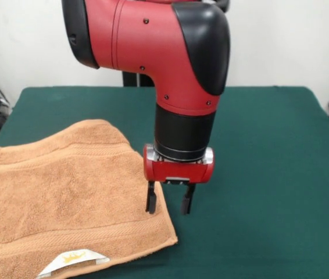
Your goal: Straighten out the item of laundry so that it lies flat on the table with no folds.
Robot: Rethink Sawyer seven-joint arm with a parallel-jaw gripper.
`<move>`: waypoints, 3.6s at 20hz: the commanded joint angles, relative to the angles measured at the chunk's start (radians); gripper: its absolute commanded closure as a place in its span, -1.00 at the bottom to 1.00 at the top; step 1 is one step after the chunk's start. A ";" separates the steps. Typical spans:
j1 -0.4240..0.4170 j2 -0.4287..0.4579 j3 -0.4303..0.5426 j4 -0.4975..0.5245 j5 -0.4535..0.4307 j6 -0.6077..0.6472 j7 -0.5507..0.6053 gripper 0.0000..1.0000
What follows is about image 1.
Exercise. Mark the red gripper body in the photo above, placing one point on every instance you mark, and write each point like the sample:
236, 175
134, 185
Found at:
179, 171

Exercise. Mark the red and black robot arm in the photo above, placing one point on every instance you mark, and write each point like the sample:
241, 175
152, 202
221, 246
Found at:
158, 52

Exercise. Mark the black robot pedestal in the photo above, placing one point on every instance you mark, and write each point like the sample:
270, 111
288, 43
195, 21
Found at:
138, 79

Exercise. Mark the dark green table cloth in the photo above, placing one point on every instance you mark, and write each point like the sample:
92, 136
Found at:
269, 174

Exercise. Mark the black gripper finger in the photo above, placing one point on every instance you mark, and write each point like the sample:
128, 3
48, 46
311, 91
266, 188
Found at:
151, 200
186, 202

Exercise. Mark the tan terry towel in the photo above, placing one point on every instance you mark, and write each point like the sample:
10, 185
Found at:
65, 189

